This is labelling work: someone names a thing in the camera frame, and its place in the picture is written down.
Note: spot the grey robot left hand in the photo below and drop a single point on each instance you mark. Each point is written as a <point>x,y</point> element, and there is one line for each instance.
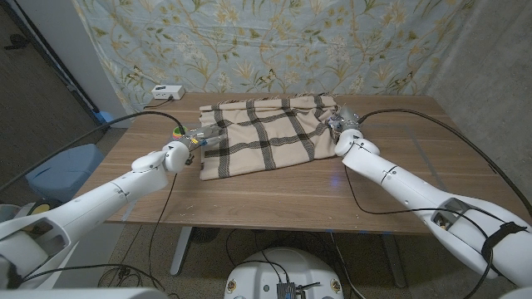
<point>203,135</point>

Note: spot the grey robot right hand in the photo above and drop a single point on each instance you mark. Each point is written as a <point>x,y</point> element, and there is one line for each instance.
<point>345,120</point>

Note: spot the beige plaid fringed scarf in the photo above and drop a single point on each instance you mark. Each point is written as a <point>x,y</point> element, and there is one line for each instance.
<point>270,137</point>

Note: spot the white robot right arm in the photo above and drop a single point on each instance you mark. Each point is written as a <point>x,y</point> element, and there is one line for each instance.
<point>395,178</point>

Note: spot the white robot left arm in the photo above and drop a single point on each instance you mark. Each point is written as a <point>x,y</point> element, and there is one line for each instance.
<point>104,195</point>

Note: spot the white power strip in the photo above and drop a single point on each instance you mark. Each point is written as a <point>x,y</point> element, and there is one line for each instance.
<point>168,91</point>

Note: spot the floral printed backdrop cloth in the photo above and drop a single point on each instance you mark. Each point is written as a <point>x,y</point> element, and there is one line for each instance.
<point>291,41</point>

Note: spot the black round floor fan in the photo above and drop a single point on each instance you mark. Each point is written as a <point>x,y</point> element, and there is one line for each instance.
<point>203,234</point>

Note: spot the white table leg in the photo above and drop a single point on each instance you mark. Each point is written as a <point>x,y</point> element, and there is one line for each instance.
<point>181,249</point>

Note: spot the blue padded stool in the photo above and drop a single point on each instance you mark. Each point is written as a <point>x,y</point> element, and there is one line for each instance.
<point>62,170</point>

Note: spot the grey table leg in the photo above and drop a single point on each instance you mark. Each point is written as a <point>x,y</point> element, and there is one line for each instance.
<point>392,261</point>

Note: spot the white robot torso base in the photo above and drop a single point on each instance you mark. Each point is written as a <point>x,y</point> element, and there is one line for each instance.
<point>257,274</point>

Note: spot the yellow black foot pedal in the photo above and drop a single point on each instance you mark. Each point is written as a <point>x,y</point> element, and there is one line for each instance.
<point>40,206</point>

